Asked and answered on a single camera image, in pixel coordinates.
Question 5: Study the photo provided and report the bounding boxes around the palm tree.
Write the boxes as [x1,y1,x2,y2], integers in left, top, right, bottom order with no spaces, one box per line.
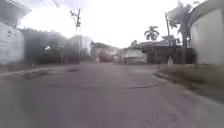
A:
[143,25,161,42]

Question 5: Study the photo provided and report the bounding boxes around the dark green bushes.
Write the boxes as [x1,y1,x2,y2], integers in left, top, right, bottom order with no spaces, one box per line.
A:
[19,27,82,66]

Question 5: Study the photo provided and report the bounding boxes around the row of distant buildings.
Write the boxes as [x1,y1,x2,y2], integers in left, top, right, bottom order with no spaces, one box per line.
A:
[78,34,148,65]

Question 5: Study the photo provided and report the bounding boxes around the tall tree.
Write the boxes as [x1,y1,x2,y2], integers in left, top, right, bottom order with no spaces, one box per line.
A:
[166,0,202,50]

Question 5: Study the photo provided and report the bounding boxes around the concrete kerb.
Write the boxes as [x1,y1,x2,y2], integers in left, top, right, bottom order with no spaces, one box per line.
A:
[0,66,52,82]

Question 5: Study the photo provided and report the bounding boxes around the grass verge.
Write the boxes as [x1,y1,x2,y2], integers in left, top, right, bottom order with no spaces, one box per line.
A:
[152,62,224,102]

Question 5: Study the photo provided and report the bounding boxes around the brown fence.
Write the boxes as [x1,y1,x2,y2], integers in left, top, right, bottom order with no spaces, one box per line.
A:
[145,45,198,65]

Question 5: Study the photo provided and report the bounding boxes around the utility pole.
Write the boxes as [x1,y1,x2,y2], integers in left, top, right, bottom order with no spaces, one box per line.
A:
[69,8,83,64]
[163,11,174,65]

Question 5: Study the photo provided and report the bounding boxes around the white walled building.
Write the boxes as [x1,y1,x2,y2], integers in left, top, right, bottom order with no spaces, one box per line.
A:
[0,0,33,67]

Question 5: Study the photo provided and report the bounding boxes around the grey asphalt road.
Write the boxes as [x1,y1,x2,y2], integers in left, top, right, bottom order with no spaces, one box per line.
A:
[0,61,224,128]

